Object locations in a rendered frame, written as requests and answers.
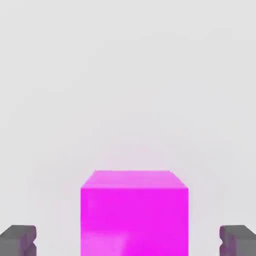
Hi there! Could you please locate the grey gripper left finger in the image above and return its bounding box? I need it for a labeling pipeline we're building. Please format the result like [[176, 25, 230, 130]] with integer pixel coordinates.
[[0, 224, 38, 256]]

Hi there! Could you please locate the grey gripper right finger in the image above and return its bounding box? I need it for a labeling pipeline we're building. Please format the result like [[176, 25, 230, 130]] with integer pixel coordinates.
[[219, 224, 256, 256]]

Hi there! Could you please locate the small magenta cube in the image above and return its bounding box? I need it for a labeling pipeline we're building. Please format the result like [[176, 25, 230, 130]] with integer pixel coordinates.
[[80, 169, 190, 256]]

